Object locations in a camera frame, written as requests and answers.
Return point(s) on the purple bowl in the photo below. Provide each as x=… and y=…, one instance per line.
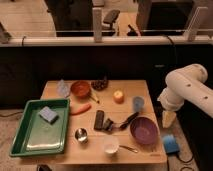
x=144, y=131

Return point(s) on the yellow red apple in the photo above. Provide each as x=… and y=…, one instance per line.
x=118, y=96

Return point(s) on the white plastic cup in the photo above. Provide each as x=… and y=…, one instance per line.
x=110, y=144

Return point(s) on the metal spoon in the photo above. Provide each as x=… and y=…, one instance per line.
x=129, y=148

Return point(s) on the orange bowl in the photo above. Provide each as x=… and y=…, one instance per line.
x=80, y=89

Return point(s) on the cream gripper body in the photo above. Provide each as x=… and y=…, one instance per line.
x=167, y=118

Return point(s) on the small dark block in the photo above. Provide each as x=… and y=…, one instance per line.
x=108, y=124

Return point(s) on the black office chair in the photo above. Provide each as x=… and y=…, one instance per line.
x=110, y=19

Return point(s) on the green plastic tray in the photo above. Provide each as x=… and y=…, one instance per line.
x=35, y=136

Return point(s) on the blue round device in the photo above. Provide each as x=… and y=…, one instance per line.
x=170, y=144

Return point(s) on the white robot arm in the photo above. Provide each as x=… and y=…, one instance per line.
x=187, y=83

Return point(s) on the small metal cup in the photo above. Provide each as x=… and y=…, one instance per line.
x=81, y=135

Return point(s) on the black spatula utensil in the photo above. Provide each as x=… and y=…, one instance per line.
x=124, y=125

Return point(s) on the blue sponge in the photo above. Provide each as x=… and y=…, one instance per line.
x=48, y=115

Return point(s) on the clear plastic bag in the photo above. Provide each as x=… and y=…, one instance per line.
x=63, y=89

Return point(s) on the wooden stick utensil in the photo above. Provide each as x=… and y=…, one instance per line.
x=94, y=97

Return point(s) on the dark brown rectangular block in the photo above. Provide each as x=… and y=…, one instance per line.
x=99, y=119

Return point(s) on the dark grapes bunch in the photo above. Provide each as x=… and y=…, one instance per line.
x=99, y=84

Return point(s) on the blue plastic cup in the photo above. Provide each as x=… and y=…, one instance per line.
x=138, y=103

